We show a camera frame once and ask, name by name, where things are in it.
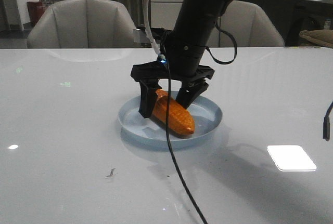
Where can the red bin in background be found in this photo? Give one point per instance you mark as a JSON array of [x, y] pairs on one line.
[[36, 10]]

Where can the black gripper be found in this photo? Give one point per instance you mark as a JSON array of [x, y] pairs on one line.
[[148, 74]]

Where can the right grey upholstered chair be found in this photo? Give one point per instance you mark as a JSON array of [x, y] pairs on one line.
[[250, 26]]

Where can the beige cushion at right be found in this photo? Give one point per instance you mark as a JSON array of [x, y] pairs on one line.
[[322, 38]]

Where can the grey upholstered chair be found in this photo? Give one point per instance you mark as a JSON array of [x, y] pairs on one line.
[[250, 26], [84, 24]]

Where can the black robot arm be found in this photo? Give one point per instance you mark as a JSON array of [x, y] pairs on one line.
[[179, 54]]

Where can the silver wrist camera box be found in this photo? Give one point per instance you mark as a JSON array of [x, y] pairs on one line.
[[140, 36]]

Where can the light blue round plate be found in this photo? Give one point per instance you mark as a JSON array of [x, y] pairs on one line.
[[150, 133]]

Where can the orange toy corn cob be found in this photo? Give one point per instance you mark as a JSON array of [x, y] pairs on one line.
[[180, 119]]

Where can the left grey upholstered chair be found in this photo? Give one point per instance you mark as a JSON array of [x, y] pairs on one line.
[[84, 24]]

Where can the dark counter with shelf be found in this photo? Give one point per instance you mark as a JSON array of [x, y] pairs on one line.
[[292, 16]]

